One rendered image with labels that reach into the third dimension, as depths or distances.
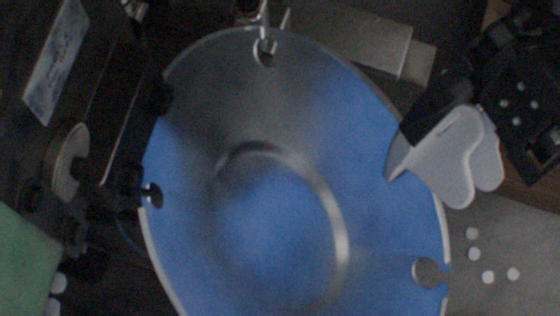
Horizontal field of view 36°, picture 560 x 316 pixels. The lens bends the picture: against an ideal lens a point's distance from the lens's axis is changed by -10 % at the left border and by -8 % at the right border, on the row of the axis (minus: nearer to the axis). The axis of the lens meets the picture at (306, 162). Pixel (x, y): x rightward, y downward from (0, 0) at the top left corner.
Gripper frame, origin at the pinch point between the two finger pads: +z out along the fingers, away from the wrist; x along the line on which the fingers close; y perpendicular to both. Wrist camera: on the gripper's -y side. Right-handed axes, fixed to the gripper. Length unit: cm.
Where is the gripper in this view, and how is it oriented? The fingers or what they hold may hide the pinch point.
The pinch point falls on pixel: (396, 155)
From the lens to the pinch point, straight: 57.2
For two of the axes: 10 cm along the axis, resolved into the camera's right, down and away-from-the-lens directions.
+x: 6.3, -2.4, 7.4
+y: 5.6, 8.0, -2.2
